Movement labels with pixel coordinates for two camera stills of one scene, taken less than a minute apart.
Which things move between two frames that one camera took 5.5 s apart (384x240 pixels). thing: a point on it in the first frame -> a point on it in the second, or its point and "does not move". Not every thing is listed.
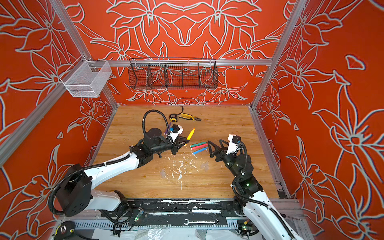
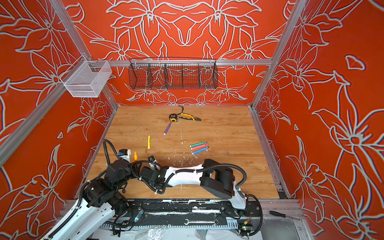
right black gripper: [222, 151] -> [151, 186]
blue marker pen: [200, 150] does not move
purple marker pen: [167, 129] does not move
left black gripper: [176, 145] -> [136, 168]
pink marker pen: [199, 146] does not move
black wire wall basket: [172, 73] does not move
